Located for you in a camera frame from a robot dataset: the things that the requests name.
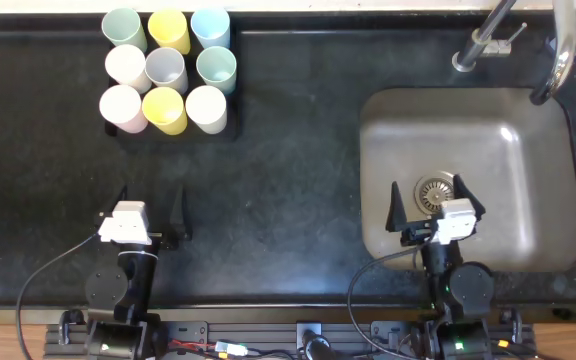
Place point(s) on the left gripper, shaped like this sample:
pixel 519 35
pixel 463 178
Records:
pixel 165 240

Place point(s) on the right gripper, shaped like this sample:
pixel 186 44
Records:
pixel 415 235

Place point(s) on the yellow cup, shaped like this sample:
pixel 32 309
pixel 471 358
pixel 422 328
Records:
pixel 168 27
pixel 164 107

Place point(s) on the pink cup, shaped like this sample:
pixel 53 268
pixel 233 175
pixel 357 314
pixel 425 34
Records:
pixel 120 105

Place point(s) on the white cup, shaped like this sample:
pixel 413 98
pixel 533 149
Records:
pixel 125 65
pixel 205 105

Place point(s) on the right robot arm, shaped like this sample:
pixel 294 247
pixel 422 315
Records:
pixel 468 290

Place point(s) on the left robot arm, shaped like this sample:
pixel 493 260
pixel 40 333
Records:
pixel 118 290

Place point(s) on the steel sink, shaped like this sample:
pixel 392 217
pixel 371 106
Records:
pixel 493 165

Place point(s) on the black tray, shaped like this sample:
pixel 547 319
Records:
pixel 233 120

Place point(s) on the grey cup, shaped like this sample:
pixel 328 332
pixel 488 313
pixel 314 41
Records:
pixel 165 67

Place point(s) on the steel tap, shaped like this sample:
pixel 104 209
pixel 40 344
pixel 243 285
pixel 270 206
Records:
pixel 468 52

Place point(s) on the green cup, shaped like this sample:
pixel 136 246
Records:
pixel 120 25
pixel 215 67

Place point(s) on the blue cup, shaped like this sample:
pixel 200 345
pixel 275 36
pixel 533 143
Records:
pixel 208 27

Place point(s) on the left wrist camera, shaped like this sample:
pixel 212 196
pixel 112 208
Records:
pixel 125 222

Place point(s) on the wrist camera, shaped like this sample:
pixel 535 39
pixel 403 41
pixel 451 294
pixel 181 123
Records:
pixel 125 222
pixel 455 220

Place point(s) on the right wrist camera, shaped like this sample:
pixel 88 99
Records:
pixel 455 220

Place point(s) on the mounting rail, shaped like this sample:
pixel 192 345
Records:
pixel 268 332

